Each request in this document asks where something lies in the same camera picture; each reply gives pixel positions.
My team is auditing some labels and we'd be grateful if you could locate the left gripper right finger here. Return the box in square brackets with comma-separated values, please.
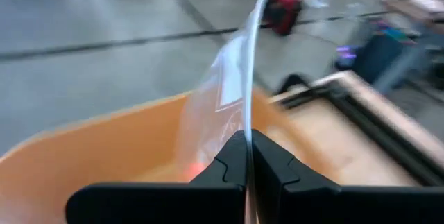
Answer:
[251, 128, 444, 224]

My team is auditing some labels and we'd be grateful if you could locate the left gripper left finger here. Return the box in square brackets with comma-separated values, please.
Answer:
[65, 130, 248, 224]

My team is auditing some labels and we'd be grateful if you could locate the clear plastic bag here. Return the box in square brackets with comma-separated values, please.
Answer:
[174, 0, 272, 224]

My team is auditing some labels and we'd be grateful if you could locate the yellow plastic bin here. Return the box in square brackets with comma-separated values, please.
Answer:
[0, 87, 308, 224]

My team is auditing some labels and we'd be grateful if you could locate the dark blue container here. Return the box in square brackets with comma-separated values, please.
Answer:
[334, 26, 422, 86]

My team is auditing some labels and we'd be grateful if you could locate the red black tool case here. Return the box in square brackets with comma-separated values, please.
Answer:
[262, 0, 303, 37]

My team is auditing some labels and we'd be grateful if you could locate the wooden background table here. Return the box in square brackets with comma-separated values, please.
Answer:
[379, 0, 444, 27]

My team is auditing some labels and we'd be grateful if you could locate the black aluminium table frame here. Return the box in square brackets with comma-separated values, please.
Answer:
[275, 73, 444, 187]

